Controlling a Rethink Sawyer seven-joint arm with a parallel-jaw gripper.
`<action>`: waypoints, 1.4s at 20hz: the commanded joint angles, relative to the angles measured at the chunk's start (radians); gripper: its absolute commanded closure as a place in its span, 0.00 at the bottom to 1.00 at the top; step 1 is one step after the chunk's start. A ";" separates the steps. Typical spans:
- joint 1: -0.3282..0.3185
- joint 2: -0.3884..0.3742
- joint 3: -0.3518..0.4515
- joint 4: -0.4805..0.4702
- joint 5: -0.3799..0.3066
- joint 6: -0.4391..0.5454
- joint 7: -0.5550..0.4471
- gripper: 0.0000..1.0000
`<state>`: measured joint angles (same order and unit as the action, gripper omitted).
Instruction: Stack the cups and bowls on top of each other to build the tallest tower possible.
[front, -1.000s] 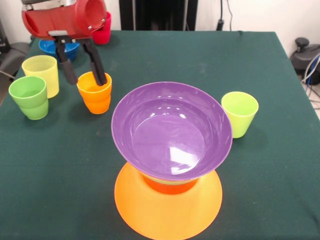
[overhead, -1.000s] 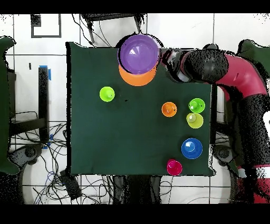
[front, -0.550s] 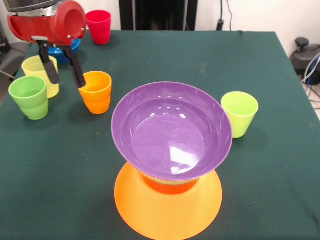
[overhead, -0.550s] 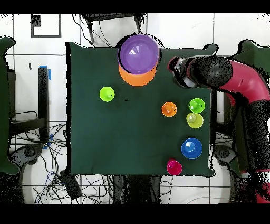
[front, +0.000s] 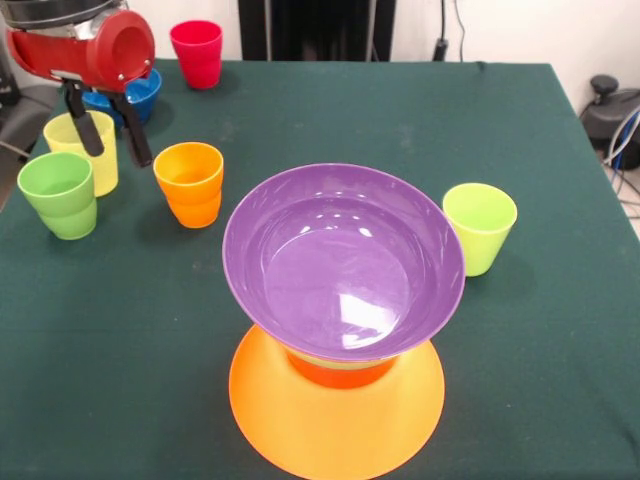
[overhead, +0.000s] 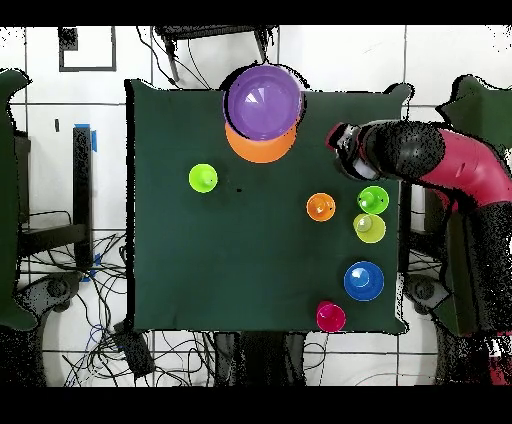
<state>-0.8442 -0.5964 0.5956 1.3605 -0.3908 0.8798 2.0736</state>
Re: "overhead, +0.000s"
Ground orange cup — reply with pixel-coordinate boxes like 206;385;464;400
305;192;337;223

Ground large orange bowl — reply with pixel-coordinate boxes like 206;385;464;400
224;121;299;165

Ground purple bowl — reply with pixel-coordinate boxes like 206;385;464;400
222;63;305;142

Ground yellow cup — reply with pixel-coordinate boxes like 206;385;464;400
352;213;388;245

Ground lime green cup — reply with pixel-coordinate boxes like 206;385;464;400
188;163;219;195

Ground blue bowl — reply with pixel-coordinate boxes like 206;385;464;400
343;260;386;302

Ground black stool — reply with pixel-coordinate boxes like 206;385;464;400
153;24;279;83

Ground dark office chair base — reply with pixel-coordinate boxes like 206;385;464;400
405;273;451;315
17;270;83;314

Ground red cup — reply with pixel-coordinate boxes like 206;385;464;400
315;300;348;334

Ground dark green table cloth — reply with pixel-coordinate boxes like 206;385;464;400
125;78;413;335

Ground blue tape strip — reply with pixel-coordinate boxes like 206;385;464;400
80;252;102;284
73;123;98;154

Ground black metal stand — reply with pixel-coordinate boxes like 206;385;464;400
17;125;94;273

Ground black square frame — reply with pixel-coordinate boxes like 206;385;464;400
58;25;118;74

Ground tangle of cables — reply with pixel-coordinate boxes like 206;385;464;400
19;209;217;387

